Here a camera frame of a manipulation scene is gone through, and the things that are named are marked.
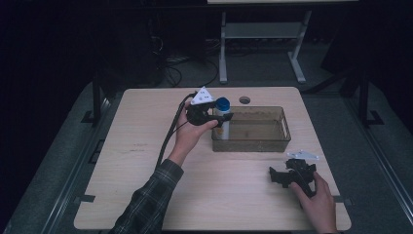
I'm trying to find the brown transparent plastic box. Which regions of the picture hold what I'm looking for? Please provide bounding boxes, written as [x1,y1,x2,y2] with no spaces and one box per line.
[211,105,292,153]

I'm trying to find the black upright post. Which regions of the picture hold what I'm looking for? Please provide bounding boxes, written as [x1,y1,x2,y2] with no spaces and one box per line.
[92,69,103,127]

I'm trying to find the person's right hand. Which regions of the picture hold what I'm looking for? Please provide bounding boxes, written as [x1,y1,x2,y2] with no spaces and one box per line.
[289,171,339,234]

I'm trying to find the white shampoo bottle blue cap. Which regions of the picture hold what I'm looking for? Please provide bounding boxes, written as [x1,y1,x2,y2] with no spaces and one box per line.
[213,97,232,141]

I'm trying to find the aluminium floor rail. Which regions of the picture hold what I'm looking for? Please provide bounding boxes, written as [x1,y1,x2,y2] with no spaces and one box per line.
[343,97,413,217]
[41,97,112,234]

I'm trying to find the grey metal table stand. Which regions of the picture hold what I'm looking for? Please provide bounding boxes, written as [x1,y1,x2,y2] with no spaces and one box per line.
[218,10,313,85]

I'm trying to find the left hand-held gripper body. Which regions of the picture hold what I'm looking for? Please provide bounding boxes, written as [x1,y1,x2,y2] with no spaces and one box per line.
[186,86,218,127]

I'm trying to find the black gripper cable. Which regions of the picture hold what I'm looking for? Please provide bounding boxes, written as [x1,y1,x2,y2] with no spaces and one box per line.
[155,92,198,170]

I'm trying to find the person's left hand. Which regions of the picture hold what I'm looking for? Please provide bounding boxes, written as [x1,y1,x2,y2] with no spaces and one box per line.
[167,100,219,167]

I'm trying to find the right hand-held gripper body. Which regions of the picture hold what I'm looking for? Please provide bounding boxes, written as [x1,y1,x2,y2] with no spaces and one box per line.
[285,149,320,198]

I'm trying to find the black floor cables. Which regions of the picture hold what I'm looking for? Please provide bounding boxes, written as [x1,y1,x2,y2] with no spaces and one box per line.
[149,35,220,89]

